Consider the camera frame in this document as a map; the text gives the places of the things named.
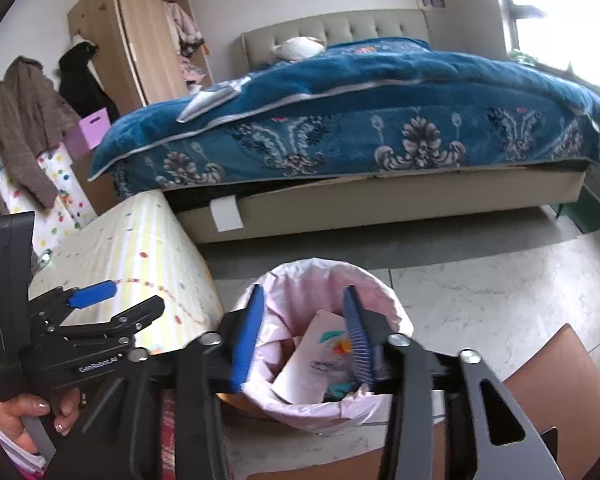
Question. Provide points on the hanging clothes in wardrobe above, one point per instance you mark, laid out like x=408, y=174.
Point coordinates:
x=185, y=30

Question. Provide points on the black coat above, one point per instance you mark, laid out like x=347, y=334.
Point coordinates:
x=82, y=80

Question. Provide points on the yellow striped dotted tablecloth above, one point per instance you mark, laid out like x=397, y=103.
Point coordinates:
x=130, y=240

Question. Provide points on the pink lined trash bin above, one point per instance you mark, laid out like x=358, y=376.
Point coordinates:
x=300, y=280

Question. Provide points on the teal floral blanket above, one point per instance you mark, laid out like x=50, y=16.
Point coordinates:
x=330, y=105

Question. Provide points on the white polka dot cabinet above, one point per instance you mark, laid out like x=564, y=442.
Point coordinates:
x=65, y=180

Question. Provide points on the brown wooden chair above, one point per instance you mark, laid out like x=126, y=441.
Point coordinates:
x=565, y=390

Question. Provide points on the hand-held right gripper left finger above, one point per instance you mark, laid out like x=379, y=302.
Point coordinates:
x=247, y=332

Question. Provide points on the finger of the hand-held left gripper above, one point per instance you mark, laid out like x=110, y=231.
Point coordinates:
x=92, y=294
x=147, y=309

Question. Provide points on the folded grey cloth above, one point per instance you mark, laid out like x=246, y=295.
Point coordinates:
x=210, y=100

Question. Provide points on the white pillow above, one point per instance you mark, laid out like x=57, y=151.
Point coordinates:
x=300, y=49

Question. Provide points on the white printed paper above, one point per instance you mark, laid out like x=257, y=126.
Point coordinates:
x=305, y=365

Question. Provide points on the person's left hand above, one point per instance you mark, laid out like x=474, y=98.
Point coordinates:
x=15, y=410

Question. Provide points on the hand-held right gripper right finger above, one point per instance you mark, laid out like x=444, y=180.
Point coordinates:
x=360, y=337

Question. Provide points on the window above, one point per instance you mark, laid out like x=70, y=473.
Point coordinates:
x=570, y=15

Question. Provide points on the pink storage box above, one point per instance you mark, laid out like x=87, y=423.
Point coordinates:
x=90, y=130

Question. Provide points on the wooden nightstand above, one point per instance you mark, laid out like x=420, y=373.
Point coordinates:
x=97, y=192

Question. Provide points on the beige upholstered bed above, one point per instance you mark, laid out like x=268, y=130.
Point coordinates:
x=380, y=200

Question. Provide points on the brown quilted coat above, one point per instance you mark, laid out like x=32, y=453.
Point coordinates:
x=25, y=120

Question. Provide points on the white bed tag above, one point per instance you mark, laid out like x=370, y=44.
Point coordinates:
x=227, y=215

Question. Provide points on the person's left forearm pink sleeve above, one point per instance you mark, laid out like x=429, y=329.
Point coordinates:
x=5, y=452

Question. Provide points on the wooden wardrobe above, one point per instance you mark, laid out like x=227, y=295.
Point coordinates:
x=140, y=30

